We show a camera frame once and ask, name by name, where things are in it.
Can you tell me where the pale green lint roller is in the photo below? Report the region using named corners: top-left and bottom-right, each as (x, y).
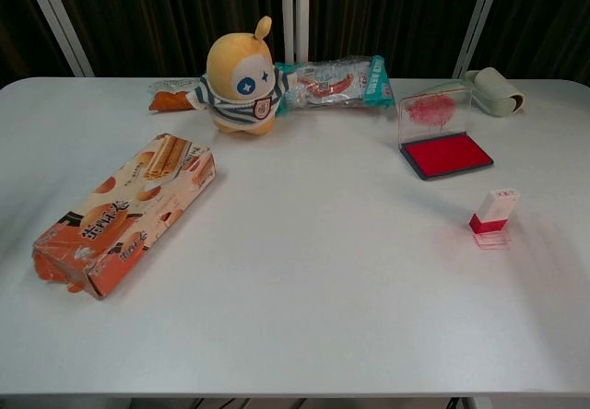
top-left (462, 69), bottom-right (526, 119)

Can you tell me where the black pleated curtain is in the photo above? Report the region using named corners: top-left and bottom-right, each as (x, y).
top-left (0, 0), bottom-right (590, 81)

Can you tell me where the white metal frame post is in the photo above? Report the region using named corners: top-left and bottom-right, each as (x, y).
top-left (454, 0), bottom-right (508, 80)
top-left (280, 0), bottom-right (310, 63)
top-left (20, 0), bottom-right (96, 77)

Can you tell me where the red flat packet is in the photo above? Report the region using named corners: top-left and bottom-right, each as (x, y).
top-left (397, 82), bottom-right (495, 181)

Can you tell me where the red white stamp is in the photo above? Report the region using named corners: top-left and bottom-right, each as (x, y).
top-left (468, 188), bottom-right (521, 236)

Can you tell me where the orange egg roll biscuit box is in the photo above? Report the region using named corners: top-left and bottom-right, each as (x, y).
top-left (31, 133), bottom-right (221, 300)

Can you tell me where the small orange snack packet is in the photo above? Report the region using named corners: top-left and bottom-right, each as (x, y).
top-left (147, 76), bottom-right (208, 113)

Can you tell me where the teal clear snack bag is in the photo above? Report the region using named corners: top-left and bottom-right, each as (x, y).
top-left (275, 53), bottom-right (396, 118)

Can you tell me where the yellow plush toy striped shirt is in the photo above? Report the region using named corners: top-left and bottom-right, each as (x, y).
top-left (198, 15), bottom-right (288, 139)

